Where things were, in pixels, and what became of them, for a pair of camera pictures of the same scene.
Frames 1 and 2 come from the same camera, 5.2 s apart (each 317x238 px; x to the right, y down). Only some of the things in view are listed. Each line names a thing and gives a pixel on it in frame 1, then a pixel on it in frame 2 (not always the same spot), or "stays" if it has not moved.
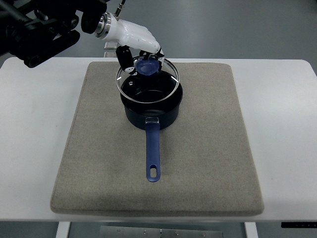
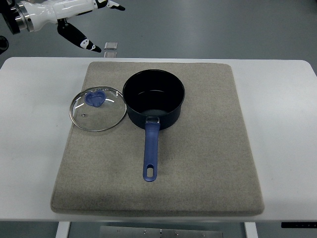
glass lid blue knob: x=149 y=84 -> x=98 y=108
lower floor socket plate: x=112 y=54 stays
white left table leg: x=63 y=229 stays
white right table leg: x=251 y=230 stays
